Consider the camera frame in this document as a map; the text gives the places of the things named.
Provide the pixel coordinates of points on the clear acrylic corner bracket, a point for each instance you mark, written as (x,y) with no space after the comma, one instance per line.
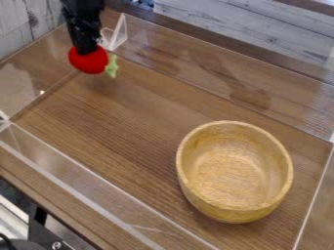
(113,37)

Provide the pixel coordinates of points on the clear acrylic tray enclosure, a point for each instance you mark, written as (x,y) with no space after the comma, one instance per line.
(88,140)

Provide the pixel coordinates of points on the red plush tomato toy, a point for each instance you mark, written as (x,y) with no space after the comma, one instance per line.
(95,62)

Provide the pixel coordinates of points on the light wooden bowl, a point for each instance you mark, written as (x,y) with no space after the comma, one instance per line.
(235,171)

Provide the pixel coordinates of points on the black table leg frame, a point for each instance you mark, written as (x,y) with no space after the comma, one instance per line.
(40,234)

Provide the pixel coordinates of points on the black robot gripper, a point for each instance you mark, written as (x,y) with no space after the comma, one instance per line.
(83,22)

